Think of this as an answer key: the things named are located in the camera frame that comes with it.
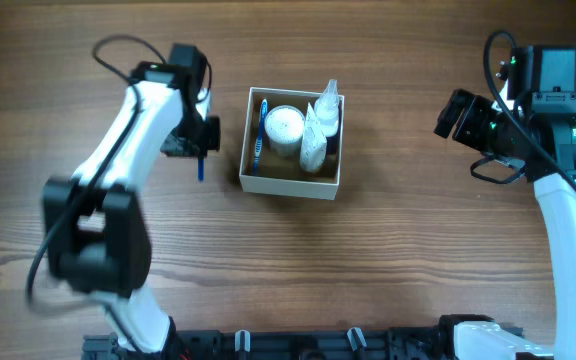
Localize blue disposable razor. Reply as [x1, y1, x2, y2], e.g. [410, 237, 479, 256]
[198, 157, 204, 182]

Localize blue white toothbrush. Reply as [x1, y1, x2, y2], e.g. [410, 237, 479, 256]
[252, 98, 269, 175]

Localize cotton swab tub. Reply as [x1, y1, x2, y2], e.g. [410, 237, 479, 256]
[264, 105, 305, 157]

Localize clear bottle dark liquid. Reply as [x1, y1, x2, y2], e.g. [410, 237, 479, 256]
[314, 79, 340, 155]

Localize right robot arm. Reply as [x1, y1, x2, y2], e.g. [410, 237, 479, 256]
[434, 89, 576, 359]

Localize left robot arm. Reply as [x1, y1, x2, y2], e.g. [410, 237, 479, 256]
[37, 61, 220, 359]

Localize white open cardboard box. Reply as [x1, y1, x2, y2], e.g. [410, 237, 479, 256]
[239, 87, 344, 200]

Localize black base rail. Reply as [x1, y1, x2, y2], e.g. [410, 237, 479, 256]
[81, 325, 525, 360]

